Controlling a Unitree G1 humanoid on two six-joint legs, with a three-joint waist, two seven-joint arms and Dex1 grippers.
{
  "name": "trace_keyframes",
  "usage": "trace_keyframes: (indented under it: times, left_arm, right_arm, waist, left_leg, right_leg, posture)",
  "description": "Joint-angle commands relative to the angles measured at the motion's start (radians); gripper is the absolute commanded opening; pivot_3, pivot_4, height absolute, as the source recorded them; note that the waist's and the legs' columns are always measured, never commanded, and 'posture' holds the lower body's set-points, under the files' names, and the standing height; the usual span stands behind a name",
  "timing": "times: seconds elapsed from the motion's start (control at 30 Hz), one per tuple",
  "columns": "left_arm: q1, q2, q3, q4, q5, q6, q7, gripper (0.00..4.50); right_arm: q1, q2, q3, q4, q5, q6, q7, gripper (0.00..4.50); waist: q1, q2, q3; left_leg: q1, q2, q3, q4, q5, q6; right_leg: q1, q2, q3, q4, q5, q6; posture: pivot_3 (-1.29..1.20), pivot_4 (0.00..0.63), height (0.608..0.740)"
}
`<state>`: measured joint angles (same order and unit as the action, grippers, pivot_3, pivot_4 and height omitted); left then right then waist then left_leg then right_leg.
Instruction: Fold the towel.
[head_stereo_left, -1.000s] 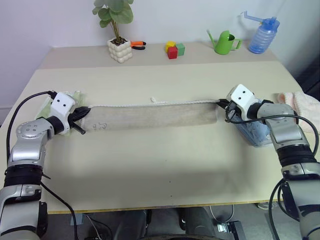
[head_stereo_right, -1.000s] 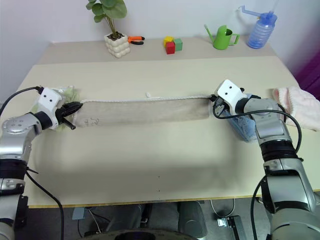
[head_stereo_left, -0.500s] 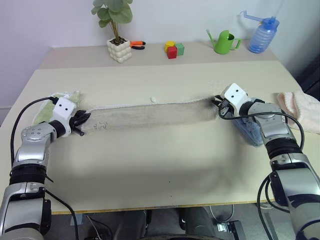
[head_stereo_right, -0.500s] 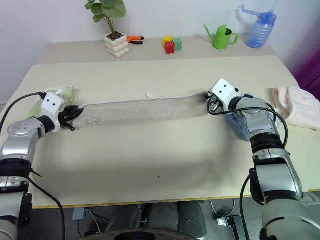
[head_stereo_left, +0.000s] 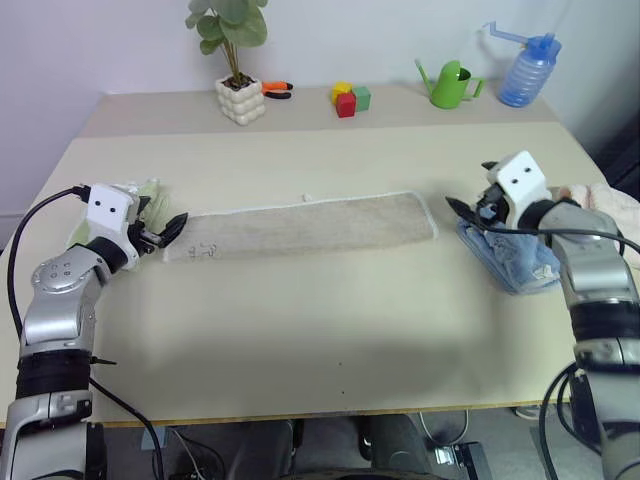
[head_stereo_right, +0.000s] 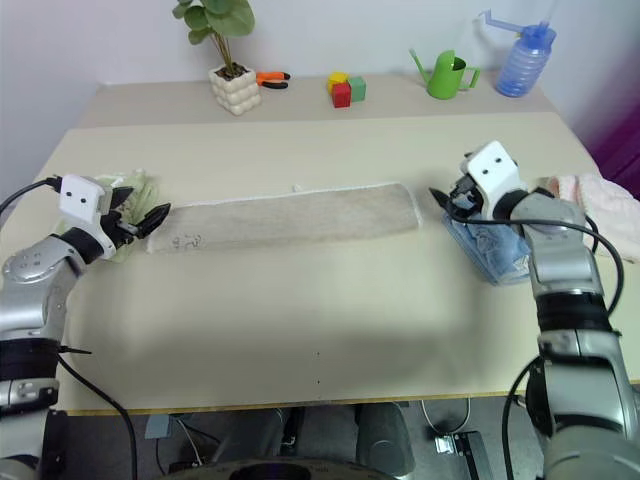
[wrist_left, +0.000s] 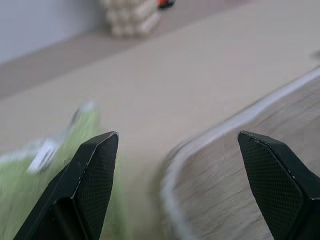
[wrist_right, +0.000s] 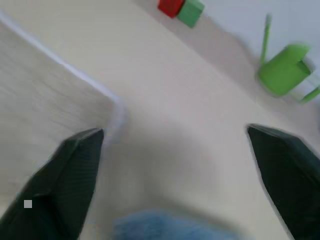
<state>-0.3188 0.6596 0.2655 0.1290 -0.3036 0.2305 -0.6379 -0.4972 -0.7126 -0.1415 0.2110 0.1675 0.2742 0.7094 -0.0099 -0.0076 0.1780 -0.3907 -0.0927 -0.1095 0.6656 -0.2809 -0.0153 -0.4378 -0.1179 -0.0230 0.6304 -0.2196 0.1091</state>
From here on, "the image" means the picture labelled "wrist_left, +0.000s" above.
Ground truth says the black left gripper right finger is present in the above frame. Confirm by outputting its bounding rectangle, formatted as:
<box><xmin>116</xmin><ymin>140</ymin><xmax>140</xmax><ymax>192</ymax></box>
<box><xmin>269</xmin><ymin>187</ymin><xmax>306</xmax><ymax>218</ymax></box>
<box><xmin>236</xmin><ymin>130</ymin><xmax>320</xmax><ymax>240</ymax></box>

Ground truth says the light green towel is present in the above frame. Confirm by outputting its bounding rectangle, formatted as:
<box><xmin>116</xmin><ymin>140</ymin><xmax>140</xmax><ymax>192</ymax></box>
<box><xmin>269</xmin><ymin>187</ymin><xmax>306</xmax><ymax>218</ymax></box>
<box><xmin>0</xmin><ymin>100</ymin><xmax>131</xmax><ymax>240</ymax></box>

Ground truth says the white towel label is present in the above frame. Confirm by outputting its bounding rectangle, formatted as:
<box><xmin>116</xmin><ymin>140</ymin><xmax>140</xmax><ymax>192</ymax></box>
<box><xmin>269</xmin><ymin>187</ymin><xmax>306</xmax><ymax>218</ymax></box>
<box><xmin>27</xmin><ymin>140</ymin><xmax>59</xmax><ymax>175</ymax></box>

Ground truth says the small red and black object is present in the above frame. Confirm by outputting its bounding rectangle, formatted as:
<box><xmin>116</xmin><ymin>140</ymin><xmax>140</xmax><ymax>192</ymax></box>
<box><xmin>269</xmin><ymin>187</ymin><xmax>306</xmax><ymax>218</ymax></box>
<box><xmin>157</xmin><ymin>0</ymin><xmax>177</xmax><ymax>10</ymax></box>

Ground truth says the cream knobbly woven basket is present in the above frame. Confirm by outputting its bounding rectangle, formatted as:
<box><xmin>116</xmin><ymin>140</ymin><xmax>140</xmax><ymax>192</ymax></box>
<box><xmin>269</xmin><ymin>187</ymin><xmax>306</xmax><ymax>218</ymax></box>
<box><xmin>101</xmin><ymin>0</ymin><xmax>161</xmax><ymax>39</ymax></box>

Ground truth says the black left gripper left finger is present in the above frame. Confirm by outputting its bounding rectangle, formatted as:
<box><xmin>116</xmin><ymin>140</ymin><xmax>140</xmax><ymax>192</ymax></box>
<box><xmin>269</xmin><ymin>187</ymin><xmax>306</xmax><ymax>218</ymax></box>
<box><xmin>12</xmin><ymin>130</ymin><xmax>120</xmax><ymax>240</ymax></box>

